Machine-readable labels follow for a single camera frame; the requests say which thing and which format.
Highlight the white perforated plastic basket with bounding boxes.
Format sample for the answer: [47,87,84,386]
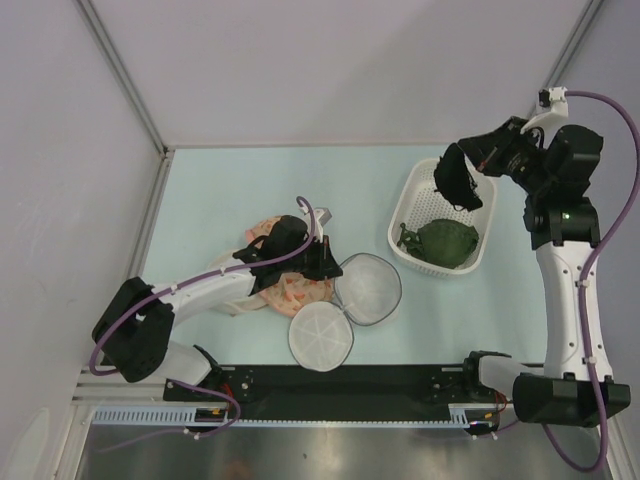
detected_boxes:
[387,158,497,278]

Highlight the plain white mesh laundry bag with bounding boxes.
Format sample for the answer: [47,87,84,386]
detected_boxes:
[205,248,269,317]

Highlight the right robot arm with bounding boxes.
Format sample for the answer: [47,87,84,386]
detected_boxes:
[458,118,631,428]

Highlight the dark green bra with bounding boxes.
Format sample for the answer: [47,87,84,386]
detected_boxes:
[396,219,480,269]

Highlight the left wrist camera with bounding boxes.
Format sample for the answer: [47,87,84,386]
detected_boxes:
[303,207,332,241]

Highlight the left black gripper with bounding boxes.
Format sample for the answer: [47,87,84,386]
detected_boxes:
[279,233,342,281]

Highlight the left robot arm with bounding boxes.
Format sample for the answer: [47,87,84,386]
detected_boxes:
[89,215,343,400]

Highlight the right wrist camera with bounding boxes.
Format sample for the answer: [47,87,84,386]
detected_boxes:
[520,86,569,134]

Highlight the floral pink mesh laundry bag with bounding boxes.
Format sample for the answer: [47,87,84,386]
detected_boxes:
[244,214,335,317]

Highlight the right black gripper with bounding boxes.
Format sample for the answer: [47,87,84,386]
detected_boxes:
[457,116,553,195]

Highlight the white mesh laundry bag blue trim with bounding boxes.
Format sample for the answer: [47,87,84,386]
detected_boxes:
[288,253,403,373]

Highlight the black bra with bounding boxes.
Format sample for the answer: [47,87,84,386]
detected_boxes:
[434,144,483,212]

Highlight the white slotted cable duct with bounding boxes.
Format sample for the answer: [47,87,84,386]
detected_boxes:
[92,403,497,428]

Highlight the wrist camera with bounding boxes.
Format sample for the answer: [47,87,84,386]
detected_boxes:
[303,207,332,241]
[520,86,569,134]

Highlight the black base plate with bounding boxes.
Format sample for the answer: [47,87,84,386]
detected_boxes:
[163,363,524,422]

